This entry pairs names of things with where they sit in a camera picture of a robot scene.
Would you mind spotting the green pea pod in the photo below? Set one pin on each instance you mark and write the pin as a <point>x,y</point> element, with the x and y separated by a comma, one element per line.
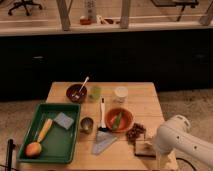
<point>117,121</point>

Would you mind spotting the white plastic spoon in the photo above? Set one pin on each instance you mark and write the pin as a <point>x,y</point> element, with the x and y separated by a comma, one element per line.
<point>76,94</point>

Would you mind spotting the small metal cup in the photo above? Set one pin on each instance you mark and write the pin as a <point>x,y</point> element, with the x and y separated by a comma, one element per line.
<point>87,125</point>

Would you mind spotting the wooden table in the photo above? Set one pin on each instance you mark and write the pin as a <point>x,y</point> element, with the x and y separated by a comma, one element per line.
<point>142,101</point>

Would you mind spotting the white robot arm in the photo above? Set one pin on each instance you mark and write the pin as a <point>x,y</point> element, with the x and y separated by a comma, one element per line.
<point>173,134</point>

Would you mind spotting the black pole left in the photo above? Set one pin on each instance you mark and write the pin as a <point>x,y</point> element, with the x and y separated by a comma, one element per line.
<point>10,147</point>

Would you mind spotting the yellow handled brush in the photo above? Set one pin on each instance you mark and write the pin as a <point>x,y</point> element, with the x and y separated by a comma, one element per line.
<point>47,125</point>

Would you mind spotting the orange bowl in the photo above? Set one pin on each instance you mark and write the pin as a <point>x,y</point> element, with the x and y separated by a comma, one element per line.
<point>125,122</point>

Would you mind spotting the grey sponge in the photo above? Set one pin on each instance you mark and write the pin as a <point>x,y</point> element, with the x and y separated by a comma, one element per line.
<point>63,120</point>

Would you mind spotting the green plastic tray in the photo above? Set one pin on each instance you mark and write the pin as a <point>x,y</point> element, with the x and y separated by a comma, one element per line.
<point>58,146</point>

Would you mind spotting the black office chair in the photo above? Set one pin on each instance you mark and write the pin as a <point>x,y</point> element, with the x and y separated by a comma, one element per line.
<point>25,4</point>

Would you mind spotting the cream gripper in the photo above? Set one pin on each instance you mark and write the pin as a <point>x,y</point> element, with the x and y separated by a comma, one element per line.
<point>148,145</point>

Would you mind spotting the orange fruit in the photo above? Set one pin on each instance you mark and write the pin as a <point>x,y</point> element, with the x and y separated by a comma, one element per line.
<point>33,149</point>

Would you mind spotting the white handled black brush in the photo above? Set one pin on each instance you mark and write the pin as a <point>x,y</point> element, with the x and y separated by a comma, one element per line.
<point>102,126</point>

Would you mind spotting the white paper cup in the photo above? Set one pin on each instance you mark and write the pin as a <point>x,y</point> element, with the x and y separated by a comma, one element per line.
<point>121,93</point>

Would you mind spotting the green plastic cup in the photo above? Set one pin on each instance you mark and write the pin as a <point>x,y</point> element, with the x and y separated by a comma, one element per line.
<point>95,93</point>

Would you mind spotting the brown dried grape bunch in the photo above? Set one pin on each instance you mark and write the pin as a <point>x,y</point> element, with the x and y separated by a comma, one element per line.
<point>135,132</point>

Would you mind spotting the dark red bowl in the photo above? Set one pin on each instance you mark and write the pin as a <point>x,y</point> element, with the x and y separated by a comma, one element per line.
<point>82,95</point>

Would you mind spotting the red bowl on shelf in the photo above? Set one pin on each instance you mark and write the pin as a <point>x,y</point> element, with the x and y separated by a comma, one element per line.
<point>84,21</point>

